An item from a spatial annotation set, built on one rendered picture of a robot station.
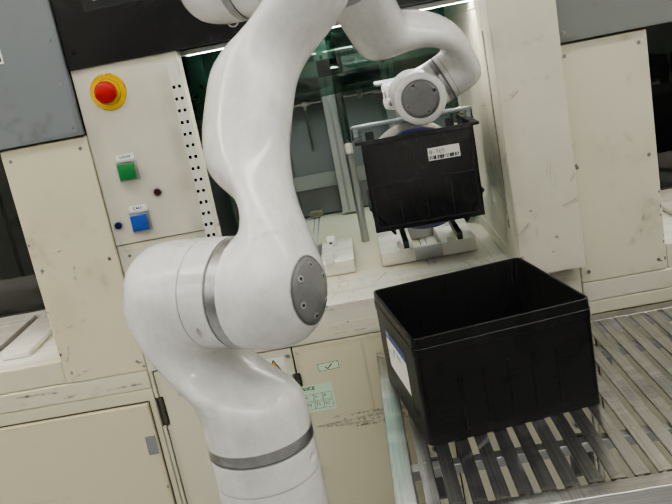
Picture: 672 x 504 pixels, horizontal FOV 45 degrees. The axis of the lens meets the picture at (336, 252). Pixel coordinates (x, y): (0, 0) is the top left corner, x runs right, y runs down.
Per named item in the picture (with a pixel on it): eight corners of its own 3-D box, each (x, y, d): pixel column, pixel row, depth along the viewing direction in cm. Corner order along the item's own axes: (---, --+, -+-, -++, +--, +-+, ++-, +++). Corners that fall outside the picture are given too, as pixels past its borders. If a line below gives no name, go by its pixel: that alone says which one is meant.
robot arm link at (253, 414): (278, 474, 83) (228, 253, 77) (142, 460, 92) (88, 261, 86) (332, 418, 93) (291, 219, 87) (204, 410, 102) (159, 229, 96)
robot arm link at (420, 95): (425, 56, 139) (380, 87, 140) (433, 57, 126) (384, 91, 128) (451, 97, 141) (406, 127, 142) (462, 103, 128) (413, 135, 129)
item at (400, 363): (387, 379, 146) (371, 290, 142) (531, 344, 149) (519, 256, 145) (429, 448, 119) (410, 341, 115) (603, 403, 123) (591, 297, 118)
